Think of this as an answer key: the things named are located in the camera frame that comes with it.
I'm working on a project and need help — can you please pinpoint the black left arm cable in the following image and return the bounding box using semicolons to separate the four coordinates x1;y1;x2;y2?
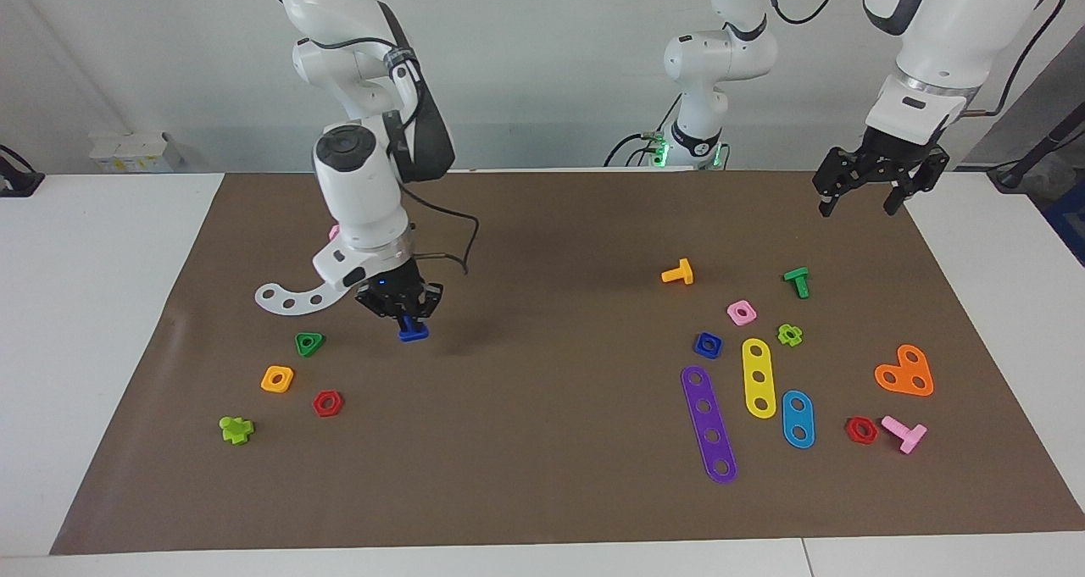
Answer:
962;0;1069;119

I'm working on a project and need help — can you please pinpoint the yellow three-hole strip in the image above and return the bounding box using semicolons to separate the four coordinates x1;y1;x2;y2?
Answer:
742;337;777;419

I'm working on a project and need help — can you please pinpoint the brown table mat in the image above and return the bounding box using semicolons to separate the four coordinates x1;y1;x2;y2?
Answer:
49;169;1085;557

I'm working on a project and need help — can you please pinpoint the purple four-hole strip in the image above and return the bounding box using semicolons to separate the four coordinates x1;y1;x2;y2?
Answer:
681;365;738;485

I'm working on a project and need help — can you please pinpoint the blue two-hole strip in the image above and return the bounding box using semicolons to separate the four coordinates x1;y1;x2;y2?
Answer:
782;390;816;450

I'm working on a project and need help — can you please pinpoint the white curved perforated strip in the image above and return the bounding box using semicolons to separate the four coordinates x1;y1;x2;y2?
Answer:
254;276;344;316

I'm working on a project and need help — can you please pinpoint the white background box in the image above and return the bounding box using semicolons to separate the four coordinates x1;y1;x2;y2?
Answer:
89;130;183;174

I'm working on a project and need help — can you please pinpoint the orange three-hole corner plate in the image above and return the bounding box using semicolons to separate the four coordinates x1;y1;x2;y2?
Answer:
874;344;935;397

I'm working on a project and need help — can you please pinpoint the black base cable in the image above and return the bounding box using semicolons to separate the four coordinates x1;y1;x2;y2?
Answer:
604;94;683;168

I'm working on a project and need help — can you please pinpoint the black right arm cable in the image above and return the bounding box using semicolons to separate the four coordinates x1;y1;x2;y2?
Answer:
246;0;480;275

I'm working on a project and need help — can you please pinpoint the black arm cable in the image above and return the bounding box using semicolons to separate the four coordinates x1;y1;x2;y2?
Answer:
246;0;480;275
962;0;1069;119

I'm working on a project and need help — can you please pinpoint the blue crate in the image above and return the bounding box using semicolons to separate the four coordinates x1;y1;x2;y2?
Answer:
1047;183;1085;266

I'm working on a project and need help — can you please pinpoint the black clamp on table edge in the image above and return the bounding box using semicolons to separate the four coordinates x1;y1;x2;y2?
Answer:
0;143;45;198

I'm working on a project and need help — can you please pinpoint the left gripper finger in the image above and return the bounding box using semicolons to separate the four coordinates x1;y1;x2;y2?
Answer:
884;149;949;216
812;147;865;218

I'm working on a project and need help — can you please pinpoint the black stand pole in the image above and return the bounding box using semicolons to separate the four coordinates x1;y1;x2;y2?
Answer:
988;103;1085;192

